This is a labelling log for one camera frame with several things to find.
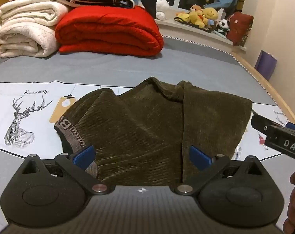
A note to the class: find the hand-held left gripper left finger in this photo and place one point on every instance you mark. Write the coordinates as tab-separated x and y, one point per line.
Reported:
84	157

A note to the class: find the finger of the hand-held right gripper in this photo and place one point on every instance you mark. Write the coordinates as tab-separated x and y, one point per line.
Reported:
294	127
260	124

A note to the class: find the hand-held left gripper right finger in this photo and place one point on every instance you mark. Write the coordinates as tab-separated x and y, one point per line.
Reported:
199	158

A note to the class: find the purple box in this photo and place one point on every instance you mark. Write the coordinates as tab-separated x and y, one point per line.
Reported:
265	65

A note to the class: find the dark red cushion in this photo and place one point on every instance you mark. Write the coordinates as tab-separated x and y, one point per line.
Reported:
240	28

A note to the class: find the panda plush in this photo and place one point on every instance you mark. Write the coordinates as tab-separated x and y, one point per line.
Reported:
223	26

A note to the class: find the grey printed bed sheet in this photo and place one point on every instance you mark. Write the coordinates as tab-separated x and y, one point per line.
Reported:
137	65

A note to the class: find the yellow bear plush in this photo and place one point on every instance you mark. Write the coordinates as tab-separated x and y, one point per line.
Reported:
210	13

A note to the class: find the red folded quilt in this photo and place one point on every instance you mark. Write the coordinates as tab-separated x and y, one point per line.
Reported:
108	31

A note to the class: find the orange bear plush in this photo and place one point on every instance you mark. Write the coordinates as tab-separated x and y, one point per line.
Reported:
195	8

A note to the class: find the white plush toy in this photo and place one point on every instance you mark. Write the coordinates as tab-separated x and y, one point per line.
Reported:
162	8

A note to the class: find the wooden bed frame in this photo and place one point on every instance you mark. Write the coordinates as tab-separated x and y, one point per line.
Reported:
264	78

